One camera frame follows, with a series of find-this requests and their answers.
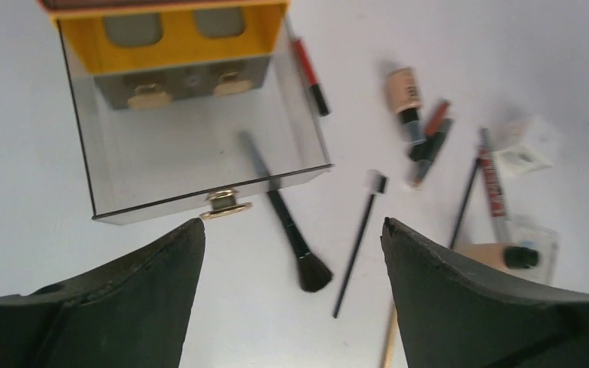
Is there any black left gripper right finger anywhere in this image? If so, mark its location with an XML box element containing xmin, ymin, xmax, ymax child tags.
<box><xmin>380</xmin><ymin>218</ymin><xmax>589</xmax><ymax>367</ymax></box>

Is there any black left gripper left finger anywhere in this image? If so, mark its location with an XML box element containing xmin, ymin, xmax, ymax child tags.
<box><xmin>0</xmin><ymin>218</ymin><xmax>206</xmax><ymax>367</ymax></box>

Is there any square foundation bottle black cap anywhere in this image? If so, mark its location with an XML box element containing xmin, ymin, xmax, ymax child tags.
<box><xmin>457</xmin><ymin>243</ymin><xmax>541</xmax><ymax>273</ymax></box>

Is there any clear plastic tube blue label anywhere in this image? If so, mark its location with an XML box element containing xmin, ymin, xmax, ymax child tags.
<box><xmin>511</xmin><ymin>215</ymin><xmax>559</xmax><ymax>285</ymax></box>

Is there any small white cardboard box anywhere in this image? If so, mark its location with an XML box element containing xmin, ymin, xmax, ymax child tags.
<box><xmin>493</xmin><ymin>115</ymin><xmax>563</xmax><ymax>176</ymax></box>

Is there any orange yellow blue drawer box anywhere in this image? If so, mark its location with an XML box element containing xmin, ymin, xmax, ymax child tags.
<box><xmin>39</xmin><ymin>1</ymin><xmax>332</xmax><ymax>225</ymax></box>

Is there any beige foundation tube black cap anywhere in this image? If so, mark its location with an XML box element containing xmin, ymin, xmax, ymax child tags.
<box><xmin>385</xmin><ymin>67</ymin><xmax>426</xmax><ymax>146</ymax></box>

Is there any dark green makeup pen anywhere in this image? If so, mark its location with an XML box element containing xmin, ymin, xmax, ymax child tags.
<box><xmin>410</xmin><ymin>117</ymin><xmax>454</xmax><ymax>189</ymax></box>

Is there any red lipstick silver end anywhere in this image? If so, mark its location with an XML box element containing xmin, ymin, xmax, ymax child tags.
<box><xmin>479</xmin><ymin>146</ymin><xmax>512</xmax><ymax>243</ymax></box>

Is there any black powder brush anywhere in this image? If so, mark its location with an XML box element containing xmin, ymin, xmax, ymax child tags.
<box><xmin>239</xmin><ymin>130</ymin><xmax>334</xmax><ymax>293</ymax></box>

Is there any black eyebrow comb brush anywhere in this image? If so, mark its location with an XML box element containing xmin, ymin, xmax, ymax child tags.
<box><xmin>332</xmin><ymin>170</ymin><xmax>389</xmax><ymax>319</ymax></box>

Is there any thin black eyeliner brush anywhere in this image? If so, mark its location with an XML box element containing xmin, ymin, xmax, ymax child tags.
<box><xmin>449</xmin><ymin>157</ymin><xmax>481</xmax><ymax>250</ymax></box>

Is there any orange lip gloss black cap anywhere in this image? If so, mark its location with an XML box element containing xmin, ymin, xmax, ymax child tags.
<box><xmin>408</xmin><ymin>100</ymin><xmax>451</xmax><ymax>162</ymax></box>

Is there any red lip gloss black cap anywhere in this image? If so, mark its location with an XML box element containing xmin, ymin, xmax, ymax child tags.
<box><xmin>291</xmin><ymin>38</ymin><xmax>331</xmax><ymax>117</ymax></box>

